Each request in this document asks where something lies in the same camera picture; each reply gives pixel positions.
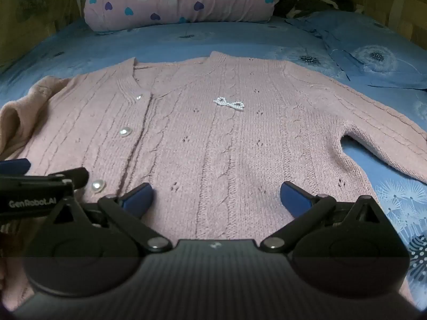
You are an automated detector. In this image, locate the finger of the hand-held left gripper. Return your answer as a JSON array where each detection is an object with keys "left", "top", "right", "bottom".
[
  {"left": 50, "top": 167, "right": 90, "bottom": 191},
  {"left": 0, "top": 158, "right": 31, "bottom": 175}
]

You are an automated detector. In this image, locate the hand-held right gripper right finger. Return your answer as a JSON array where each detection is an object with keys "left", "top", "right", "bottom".
[{"left": 260, "top": 181, "right": 393, "bottom": 253}]

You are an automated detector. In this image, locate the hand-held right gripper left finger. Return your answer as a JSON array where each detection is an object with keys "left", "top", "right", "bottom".
[{"left": 43, "top": 183, "right": 172, "bottom": 253}]

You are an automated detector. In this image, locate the pink knitted cardigan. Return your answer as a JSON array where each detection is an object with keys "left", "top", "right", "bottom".
[{"left": 0, "top": 51, "right": 427, "bottom": 310}]

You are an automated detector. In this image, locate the blue dandelion-print bed sheet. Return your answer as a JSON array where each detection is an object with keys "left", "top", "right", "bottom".
[{"left": 0, "top": 10, "right": 427, "bottom": 311}]

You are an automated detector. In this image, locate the blue dandelion-print pillow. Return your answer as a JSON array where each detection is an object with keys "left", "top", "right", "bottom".
[{"left": 286, "top": 9, "right": 427, "bottom": 90}]

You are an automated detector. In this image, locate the dark cloth with white trim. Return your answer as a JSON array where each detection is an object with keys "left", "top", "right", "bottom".
[{"left": 274, "top": 0, "right": 355, "bottom": 19}]

